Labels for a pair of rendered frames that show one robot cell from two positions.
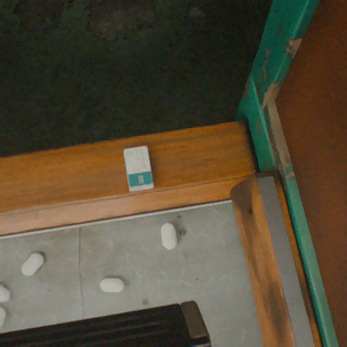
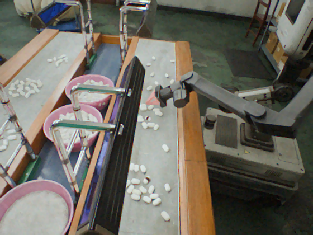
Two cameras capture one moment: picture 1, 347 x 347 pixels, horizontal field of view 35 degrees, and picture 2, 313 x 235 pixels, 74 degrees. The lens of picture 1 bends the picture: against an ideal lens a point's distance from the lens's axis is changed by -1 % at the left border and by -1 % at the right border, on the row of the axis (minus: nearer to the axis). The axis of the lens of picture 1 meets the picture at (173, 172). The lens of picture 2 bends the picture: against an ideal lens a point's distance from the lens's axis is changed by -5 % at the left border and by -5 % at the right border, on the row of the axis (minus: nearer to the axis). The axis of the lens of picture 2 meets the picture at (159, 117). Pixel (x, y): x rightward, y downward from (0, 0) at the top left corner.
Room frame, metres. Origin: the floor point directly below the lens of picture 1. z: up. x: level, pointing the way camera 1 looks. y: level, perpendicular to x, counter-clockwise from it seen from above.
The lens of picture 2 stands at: (0.14, -0.14, 1.49)
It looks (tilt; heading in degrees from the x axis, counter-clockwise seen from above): 42 degrees down; 104
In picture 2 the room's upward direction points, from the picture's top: 7 degrees clockwise
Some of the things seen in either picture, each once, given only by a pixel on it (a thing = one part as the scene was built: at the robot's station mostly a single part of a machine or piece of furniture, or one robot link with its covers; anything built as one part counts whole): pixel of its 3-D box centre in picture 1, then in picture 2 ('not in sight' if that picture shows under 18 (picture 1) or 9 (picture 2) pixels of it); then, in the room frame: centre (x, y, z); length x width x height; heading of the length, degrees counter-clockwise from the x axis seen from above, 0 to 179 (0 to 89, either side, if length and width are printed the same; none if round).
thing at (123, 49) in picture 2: not in sight; (135, 38); (-0.42, 1.17, 0.90); 0.20 x 0.19 x 0.45; 106
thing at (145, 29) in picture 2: not in sight; (148, 12); (-0.34, 1.18, 1.08); 0.62 x 0.08 x 0.07; 106
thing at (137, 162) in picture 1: (138, 168); not in sight; (0.28, 0.05, 0.78); 0.06 x 0.04 x 0.02; 16
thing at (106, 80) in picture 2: not in sight; (90, 94); (-0.49, 0.70, 0.72); 0.27 x 0.27 x 0.10
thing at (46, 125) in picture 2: not in sight; (75, 128); (-0.41, 0.43, 0.72); 0.27 x 0.27 x 0.10
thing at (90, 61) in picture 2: not in sight; (76, 32); (-0.80, 1.05, 0.90); 0.20 x 0.19 x 0.45; 106
